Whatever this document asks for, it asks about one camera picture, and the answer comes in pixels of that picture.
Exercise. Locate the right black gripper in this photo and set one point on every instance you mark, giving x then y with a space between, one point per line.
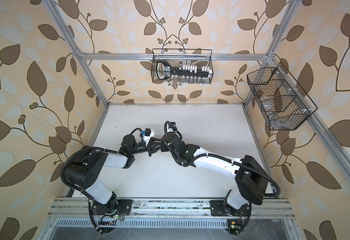
163 148

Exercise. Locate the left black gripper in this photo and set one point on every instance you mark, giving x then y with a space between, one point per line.
152 145

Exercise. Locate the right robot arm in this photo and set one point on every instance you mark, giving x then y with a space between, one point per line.
253 182

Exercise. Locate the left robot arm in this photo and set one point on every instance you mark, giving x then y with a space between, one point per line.
81 170

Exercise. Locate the black tool in basket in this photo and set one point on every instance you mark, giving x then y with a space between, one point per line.
164 70

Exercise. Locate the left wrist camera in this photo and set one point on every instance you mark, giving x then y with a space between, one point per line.
148 133

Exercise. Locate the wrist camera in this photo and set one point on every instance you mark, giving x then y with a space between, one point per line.
148 133
170 127

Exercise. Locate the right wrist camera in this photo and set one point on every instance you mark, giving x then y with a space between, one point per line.
170 127

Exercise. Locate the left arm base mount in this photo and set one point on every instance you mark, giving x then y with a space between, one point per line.
112 207

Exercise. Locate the black wire basket back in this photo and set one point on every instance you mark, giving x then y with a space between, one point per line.
200 57

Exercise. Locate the black wire basket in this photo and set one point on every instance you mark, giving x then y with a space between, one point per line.
283 102
200 57

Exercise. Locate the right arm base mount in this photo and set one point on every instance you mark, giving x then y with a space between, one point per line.
223 207

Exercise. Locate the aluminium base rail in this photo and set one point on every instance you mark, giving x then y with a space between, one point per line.
189 213

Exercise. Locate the black wire basket right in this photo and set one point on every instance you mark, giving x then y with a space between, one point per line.
283 102

